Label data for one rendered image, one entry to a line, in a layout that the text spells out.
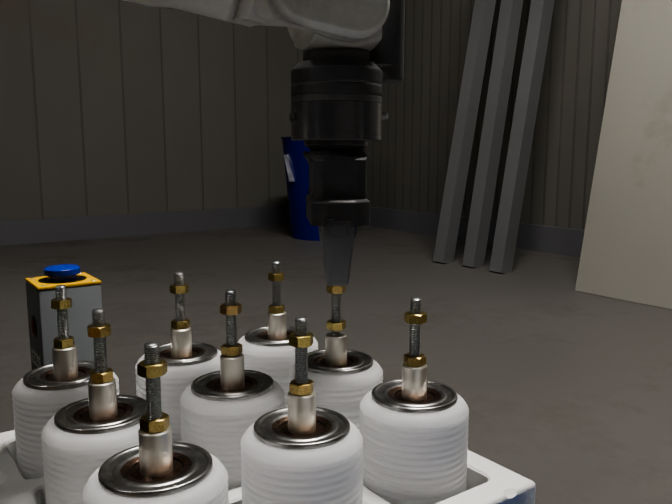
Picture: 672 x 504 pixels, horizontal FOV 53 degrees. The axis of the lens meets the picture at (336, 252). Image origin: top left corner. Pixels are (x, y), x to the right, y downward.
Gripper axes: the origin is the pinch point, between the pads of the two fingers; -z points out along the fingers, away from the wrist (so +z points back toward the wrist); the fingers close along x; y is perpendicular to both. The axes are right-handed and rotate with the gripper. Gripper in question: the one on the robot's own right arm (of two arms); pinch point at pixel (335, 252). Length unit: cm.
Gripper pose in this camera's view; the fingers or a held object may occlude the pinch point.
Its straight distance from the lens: 67.5
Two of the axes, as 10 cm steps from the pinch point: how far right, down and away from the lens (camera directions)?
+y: 10.0, -0.1, 1.0
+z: 0.0, -9.9, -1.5
